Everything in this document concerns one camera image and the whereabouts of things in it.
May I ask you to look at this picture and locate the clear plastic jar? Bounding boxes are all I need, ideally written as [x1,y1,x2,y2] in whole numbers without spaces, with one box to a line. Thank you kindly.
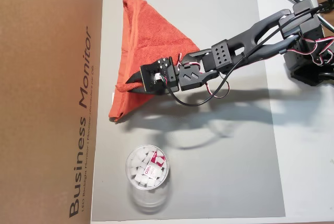
[124,144,174,214]

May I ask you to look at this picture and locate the deli branded eraser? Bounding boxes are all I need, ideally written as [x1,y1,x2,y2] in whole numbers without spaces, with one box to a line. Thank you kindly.
[142,165,164,180]

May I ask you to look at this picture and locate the square black wrist camera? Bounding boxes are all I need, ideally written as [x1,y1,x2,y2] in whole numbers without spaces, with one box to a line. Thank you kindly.
[139,62,169,92]

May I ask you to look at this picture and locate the smooth flat desk mat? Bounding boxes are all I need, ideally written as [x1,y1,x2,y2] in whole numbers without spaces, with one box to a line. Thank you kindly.
[91,0,287,222]

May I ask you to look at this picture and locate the black camera cable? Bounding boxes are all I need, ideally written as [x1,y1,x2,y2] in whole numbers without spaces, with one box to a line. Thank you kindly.
[166,6,323,107]

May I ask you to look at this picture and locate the orange terry towel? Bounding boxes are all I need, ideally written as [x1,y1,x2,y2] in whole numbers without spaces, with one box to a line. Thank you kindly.
[108,0,201,123]

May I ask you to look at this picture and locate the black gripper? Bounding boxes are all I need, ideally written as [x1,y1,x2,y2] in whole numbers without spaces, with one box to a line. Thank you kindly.
[127,56,218,96]

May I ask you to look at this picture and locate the red sleeve eraser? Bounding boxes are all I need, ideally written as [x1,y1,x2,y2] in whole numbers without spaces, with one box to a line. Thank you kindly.
[148,150,168,166]

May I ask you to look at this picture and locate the brown cardboard monitor box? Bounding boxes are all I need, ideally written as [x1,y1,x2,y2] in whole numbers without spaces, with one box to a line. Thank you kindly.
[0,0,105,224]

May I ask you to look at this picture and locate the black perforated table clamp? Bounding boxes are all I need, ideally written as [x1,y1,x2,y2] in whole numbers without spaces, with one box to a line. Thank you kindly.
[290,64,334,87]

